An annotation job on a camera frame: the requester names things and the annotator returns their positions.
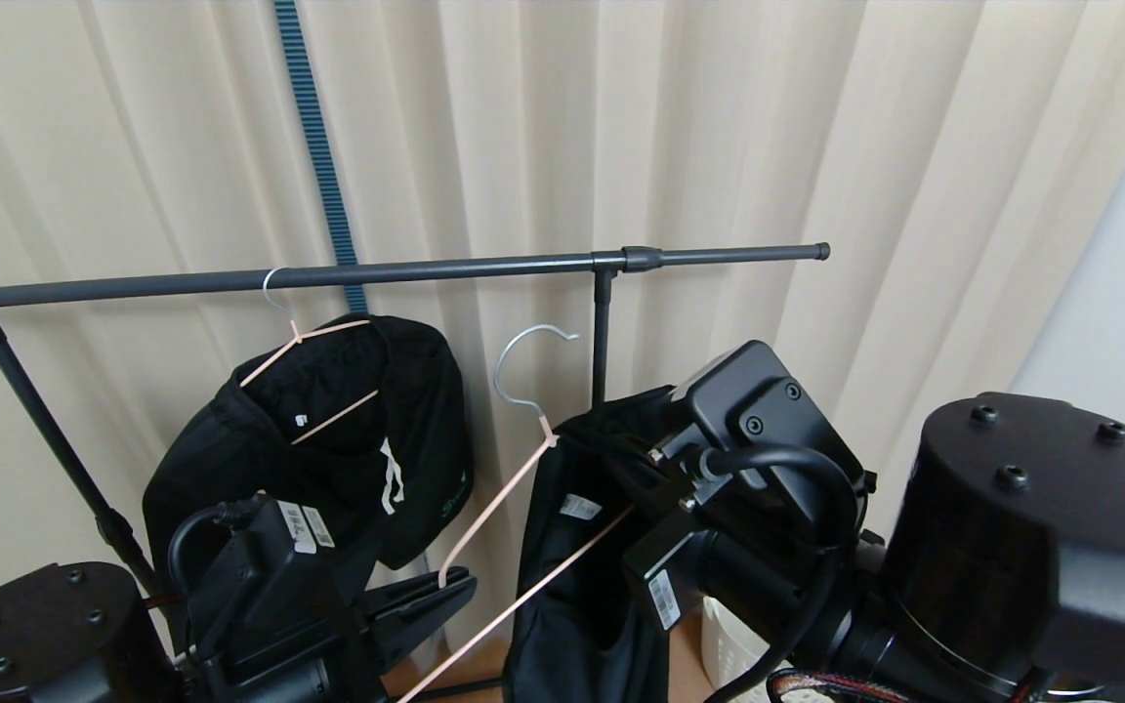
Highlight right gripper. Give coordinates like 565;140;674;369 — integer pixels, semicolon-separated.
621;503;881;675

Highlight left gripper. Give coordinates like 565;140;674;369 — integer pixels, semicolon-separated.
187;568;479;703

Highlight black heap of clothes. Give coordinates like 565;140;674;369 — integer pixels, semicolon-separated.
502;386;710;703

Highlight black shorts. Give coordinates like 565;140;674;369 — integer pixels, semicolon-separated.
141;312;476;626

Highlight pink clothes hanger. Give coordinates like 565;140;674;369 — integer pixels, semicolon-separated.
236;267;384;448
395;324;637;703

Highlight white laundry basket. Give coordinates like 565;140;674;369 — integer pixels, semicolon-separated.
699;594;769;692

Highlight black clothes rack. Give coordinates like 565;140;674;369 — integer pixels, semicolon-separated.
0;242;832;703

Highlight beige curtain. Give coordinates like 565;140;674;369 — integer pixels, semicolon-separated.
0;0;368;636
274;0;1125;626

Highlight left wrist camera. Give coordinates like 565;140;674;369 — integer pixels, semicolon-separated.
167;496;360;657

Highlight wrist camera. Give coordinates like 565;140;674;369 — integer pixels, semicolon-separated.
167;496;360;657
653;340;868;553

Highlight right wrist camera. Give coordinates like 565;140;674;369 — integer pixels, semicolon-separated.
653;340;868;553

